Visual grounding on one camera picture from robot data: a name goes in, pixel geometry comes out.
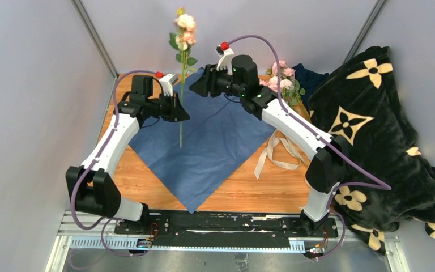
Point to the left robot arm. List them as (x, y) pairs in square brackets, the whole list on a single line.
[(90, 185)]

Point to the dark navy cloth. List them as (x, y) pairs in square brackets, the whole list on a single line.
[(309, 82)]

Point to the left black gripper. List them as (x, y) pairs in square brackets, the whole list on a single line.
[(177, 112)]

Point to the vertical frame post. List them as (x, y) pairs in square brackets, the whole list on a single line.
[(95, 37), (365, 29)]

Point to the pink fake flower stem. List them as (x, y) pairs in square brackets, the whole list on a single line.
[(182, 40)]

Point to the black patterned plush blanket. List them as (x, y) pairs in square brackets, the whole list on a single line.
[(359, 101)]

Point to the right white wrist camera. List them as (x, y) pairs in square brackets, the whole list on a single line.
[(225, 53)]

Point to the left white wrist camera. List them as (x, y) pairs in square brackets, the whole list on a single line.
[(167, 82)]

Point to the right vertical frame post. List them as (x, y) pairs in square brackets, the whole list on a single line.
[(365, 29)]

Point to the cream ribbon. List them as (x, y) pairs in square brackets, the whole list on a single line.
[(282, 152)]

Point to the aluminium frame rail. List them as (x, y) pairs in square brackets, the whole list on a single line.
[(100, 249)]

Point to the left vertical frame post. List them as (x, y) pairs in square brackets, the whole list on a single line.
[(95, 37)]

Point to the blue wrapping paper sheet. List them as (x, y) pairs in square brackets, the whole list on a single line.
[(193, 158)]

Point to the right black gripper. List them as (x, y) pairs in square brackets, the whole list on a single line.
[(208, 82)]

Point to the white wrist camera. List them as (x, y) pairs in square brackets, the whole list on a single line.
[(167, 82), (225, 53)]

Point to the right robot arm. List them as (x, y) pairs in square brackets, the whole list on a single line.
[(326, 169)]

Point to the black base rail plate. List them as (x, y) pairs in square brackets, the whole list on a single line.
[(216, 230)]

